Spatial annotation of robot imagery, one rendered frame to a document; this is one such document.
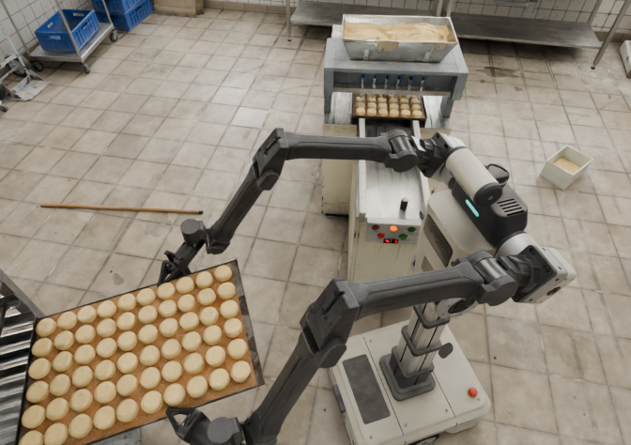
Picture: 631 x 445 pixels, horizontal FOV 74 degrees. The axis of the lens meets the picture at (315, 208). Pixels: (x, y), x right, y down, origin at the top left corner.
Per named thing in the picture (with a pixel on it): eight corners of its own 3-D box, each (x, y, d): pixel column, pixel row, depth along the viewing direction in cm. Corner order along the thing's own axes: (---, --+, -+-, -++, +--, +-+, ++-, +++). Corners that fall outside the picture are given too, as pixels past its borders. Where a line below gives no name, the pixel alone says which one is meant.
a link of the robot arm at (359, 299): (335, 314, 70) (314, 272, 78) (319, 362, 78) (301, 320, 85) (525, 278, 88) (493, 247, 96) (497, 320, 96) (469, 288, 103)
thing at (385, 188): (347, 222, 297) (357, 115, 231) (396, 224, 295) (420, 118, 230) (345, 311, 249) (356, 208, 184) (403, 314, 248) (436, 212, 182)
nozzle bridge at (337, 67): (325, 91, 258) (327, 38, 233) (444, 96, 255) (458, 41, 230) (322, 123, 236) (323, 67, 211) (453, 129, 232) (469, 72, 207)
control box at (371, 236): (364, 236, 198) (366, 217, 188) (415, 238, 197) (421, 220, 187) (364, 242, 196) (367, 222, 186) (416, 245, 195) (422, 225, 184)
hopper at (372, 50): (341, 39, 231) (343, 14, 221) (443, 43, 229) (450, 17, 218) (339, 66, 212) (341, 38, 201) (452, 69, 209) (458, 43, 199)
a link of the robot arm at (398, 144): (429, 152, 121) (423, 139, 124) (404, 145, 115) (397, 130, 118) (408, 173, 127) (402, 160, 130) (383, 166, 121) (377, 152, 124)
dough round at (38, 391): (26, 405, 106) (22, 402, 105) (33, 384, 110) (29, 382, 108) (46, 402, 106) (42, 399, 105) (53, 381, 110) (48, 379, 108)
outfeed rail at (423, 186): (396, 26, 320) (397, 17, 315) (400, 26, 320) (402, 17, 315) (423, 226, 184) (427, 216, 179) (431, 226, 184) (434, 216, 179)
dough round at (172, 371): (164, 385, 107) (161, 382, 105) (163, 366, 110) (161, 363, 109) (184, 378, 108) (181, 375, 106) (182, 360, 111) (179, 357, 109)
